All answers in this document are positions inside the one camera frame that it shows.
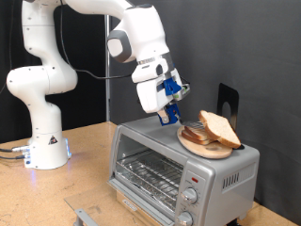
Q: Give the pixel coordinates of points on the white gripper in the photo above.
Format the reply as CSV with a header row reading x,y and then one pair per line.
x,y
150,94

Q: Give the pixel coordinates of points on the metal spatula with blue block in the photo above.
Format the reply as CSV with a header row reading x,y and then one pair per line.
x,y
171,111

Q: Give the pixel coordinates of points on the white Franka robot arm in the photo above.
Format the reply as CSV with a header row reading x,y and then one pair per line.
x,y
40,132

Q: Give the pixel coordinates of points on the silver oven knob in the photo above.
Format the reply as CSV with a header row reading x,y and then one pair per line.
x,y
189,196
184,219

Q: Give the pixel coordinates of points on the silver toaster oven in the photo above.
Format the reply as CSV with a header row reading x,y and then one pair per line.
x,y
219,188

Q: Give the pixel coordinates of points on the round wooden board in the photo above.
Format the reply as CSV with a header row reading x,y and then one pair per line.
x,y
203,152

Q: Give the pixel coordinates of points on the black metal bookend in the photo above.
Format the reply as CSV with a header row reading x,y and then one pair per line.
x,y
233,97

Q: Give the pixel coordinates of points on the grey fabric backdrop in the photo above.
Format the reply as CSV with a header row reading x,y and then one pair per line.
x,y
235,37

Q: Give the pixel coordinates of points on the black fabric backdrop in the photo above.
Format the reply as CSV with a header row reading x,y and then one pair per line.
x,y
6,125

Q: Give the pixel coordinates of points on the white wrist camera blue mount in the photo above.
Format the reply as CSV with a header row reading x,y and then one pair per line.
x,y
171,86

